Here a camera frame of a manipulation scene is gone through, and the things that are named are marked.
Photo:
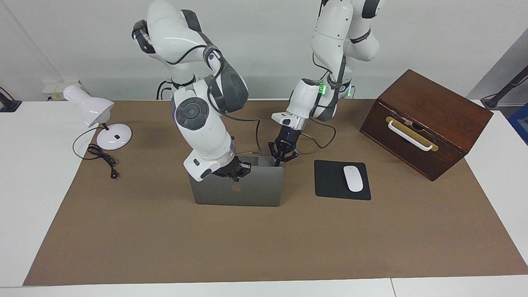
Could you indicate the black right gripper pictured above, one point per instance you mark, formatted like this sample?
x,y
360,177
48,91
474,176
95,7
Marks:
x,y
227,167

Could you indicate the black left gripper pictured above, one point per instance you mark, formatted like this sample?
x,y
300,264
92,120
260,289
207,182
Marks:
x,y
289,137

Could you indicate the grey aluminium laptop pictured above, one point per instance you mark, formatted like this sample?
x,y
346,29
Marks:
x,y
260,189

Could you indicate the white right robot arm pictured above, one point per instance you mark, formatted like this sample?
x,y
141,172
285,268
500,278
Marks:
x,y
202,123

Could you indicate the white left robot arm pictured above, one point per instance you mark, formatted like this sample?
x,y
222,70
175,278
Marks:
x,y
330,33

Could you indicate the black mouse pad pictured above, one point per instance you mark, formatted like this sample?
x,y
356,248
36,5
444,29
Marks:
x,y
330,181

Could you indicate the white computer mouse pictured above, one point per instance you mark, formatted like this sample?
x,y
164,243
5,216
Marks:
x,y
353,179

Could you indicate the brown table mat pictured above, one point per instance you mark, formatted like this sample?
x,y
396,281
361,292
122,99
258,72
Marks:
x,y
247,247

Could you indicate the dark brown wooden box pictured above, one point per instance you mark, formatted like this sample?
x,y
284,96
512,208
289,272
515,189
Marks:
x,y
437,107

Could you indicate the white desk lamp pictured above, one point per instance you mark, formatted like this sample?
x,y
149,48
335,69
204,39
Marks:
x,y
88,105

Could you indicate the black tripod stand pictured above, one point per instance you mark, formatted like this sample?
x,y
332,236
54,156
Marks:
x,y
495,101

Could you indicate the blue crate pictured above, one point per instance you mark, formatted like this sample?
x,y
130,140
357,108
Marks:
x,y
520,123

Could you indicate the white wall power strip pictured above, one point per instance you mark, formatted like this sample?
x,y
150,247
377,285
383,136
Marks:
x,y
53,88

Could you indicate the black clamp mount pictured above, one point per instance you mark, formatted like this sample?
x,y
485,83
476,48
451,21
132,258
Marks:
x,y
8,105

